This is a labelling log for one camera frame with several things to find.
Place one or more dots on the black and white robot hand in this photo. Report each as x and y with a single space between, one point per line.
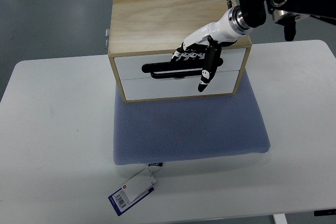
206 43

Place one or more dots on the black drawer handle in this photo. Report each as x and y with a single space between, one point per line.
180 69

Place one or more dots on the white top drawer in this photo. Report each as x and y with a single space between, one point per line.
131 67

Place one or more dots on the white drawer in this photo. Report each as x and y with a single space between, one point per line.
131 67
149 88

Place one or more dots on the white bottom drawer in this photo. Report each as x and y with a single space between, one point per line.
149 88

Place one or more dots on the wooden drawer cabinet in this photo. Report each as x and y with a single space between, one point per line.
153 27

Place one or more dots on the blue mesh cushion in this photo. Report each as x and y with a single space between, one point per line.
187 129

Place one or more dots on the white and blue paper tag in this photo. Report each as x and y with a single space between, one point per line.
132 191

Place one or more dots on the white table leg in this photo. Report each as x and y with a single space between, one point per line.
279 219

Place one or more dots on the black table control panel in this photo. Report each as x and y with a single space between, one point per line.
326 212

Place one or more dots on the metal bracket at table edge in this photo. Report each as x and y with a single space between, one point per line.
107 32

